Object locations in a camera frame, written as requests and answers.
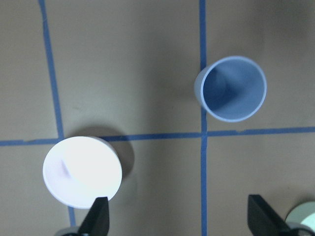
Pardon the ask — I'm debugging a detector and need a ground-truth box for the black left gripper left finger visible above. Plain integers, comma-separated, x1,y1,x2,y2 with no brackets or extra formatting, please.
77,197,109,236

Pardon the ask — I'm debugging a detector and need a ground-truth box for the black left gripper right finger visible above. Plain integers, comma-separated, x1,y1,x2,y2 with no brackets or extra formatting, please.
247,194,291,236

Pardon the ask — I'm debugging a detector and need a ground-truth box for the mint green plastic cup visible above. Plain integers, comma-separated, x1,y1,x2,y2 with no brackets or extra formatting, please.
285,201,315,231

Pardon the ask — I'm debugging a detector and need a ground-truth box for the pale pink plastic cup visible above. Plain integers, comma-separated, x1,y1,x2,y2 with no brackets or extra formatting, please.
42,136,123,209

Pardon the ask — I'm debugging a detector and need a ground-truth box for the blue plastic cup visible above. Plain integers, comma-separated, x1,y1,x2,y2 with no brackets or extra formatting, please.
194,56,267,122

